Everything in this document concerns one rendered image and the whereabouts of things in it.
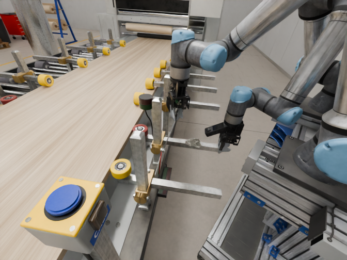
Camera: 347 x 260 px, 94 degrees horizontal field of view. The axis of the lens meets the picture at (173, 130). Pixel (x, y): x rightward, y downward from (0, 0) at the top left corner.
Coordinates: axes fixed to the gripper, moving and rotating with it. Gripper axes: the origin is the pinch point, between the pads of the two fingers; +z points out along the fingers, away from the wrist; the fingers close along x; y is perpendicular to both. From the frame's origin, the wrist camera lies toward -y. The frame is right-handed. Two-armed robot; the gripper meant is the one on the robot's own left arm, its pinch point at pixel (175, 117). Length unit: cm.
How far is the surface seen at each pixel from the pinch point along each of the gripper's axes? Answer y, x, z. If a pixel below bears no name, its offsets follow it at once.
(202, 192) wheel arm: 29.7, 5.9, 16.8
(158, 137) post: 2.4, -8.4, 9.4
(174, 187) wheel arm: 25.5, -4.6, 16.6
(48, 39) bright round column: -369, -194, 35
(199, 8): -233, 84, -36
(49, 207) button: 49, -27, -22
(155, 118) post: 2.0, -9.5, -1.3
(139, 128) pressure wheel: -6.4, -17.2, 9.6
